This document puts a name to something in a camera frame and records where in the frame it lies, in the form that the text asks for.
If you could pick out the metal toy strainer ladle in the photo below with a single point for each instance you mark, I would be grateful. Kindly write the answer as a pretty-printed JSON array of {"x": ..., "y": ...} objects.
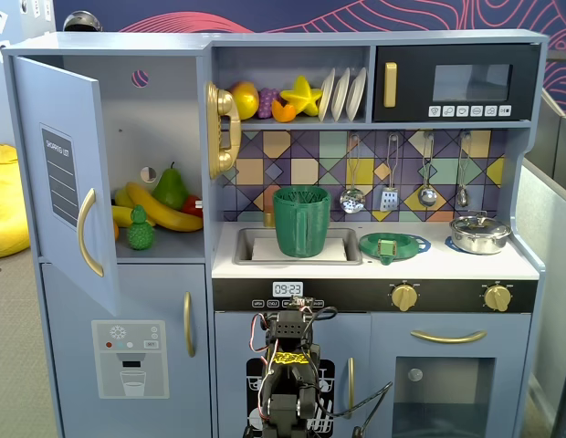
[{"x": 352, "y": 201}]

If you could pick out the blue oven door with window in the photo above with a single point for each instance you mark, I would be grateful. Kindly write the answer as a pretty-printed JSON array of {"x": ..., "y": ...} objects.
[{"x": 511, "y": 347}]

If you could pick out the blue shopping list cabinet door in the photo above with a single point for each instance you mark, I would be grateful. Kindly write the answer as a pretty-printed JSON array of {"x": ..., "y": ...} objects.
[{"x": 59, "y": 105}]

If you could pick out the small yellow toy banana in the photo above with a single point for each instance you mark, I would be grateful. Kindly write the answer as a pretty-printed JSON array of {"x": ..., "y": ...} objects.
[{"x": 122, "y": 197}]

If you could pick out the steel toy pot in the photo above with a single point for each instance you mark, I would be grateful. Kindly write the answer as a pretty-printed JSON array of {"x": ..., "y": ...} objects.
[{"x": 479, "y": 242}]

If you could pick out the yellow toy starfruit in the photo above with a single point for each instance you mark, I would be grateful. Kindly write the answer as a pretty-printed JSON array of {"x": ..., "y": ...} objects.
[{"x": 303, "y": 96}]

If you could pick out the gold stove knob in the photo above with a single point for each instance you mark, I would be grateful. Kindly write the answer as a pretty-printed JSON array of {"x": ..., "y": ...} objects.
[
  {"x": 404, "y": 297},
  {"x": 496, "y": 298}
]

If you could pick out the green printed round lid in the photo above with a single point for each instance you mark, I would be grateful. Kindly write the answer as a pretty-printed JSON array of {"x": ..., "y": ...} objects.
[{"x": 406, "y": 246}]

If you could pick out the green printed cup recipient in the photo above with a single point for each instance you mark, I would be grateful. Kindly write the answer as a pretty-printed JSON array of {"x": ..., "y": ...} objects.
[{"x": 301, "y": 228}]

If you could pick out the red toy pepper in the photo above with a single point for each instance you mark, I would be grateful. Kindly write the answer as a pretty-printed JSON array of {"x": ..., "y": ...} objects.
[{"x": 192, "y": 205}]

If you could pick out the white toy plate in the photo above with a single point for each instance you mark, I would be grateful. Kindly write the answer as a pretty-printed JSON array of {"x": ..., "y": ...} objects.
[
  {"x": 340, "y": 96},
  {"x": 326, "y": 98},
  {"x": 356, "y": 95}
]

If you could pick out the gold toy telephone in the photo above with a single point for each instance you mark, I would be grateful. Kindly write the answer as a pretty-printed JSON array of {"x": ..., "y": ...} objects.
[{"x": 219, "y": 102}]

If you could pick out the purple toy grapes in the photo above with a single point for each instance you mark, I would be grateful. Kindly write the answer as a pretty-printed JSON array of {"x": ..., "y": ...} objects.
[{"x": 267, "y": 102}]

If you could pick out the large yellow toy banana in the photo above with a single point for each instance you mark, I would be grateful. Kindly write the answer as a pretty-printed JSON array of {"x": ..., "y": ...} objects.
[{"x": 169, "y": 216}]

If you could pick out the yellow bean bag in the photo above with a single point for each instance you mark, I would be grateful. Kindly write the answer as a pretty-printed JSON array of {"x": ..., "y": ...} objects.
[{"x": 7, "y": 205}]

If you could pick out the blue fridge door with dispenser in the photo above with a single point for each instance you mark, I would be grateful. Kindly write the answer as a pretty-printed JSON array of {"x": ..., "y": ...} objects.
[{"x": 141, "y": 292}]

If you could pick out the silver toy pot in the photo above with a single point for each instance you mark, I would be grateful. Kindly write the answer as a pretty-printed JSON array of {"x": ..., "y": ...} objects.
[{"x": 479, "y": 224}]

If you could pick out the orange toy fruit slice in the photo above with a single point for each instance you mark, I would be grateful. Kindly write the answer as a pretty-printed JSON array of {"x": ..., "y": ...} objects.
[{"x": 283, "y": 113}]

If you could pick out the blue toy kitchen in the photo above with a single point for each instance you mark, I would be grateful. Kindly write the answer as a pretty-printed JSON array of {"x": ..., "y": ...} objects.
[{"x": 356, "y": 38}]

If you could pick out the black toy microwave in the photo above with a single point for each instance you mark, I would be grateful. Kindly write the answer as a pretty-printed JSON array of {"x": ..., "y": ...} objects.
[{"x": 415, "y": 82}]

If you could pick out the gold toy faucet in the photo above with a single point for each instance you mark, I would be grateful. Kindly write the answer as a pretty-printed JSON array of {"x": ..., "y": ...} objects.
[{"x": 269, "y": 219}]

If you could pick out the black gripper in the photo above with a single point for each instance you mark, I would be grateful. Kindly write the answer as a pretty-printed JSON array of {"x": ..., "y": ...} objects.
[{"x": 296, "y": 316}]

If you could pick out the metal toy spoon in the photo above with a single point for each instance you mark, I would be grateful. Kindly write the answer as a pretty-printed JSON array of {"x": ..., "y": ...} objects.
[{"x": 462, "y": 197}]

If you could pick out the green toy pear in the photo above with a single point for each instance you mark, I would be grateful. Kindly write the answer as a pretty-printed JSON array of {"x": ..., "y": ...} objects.
[{"x": 170, "y": 189}]

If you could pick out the black helmet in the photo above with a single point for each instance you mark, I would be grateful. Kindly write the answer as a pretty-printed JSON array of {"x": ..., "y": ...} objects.
[{"x": 82, "y": 22}]

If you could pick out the blue dishwasher door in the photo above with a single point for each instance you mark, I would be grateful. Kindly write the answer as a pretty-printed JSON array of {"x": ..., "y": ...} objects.
[{"x": 233, "y": 337}]

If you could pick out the metal toy slotted spatula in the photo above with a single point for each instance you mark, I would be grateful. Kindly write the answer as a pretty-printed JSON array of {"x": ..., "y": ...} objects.
[{"x": 389, "y": 198}]

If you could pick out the yellow red toy mango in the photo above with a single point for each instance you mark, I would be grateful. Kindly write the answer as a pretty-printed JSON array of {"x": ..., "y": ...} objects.
[{"x": 245, "y": 98}]

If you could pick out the gray toy sink basin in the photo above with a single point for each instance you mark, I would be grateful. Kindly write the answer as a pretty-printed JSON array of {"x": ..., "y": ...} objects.
[{"x": 244, "y": 246}]

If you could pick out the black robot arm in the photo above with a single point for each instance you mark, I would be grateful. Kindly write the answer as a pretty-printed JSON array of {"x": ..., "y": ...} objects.
[{"x": 287, "y": 333}]

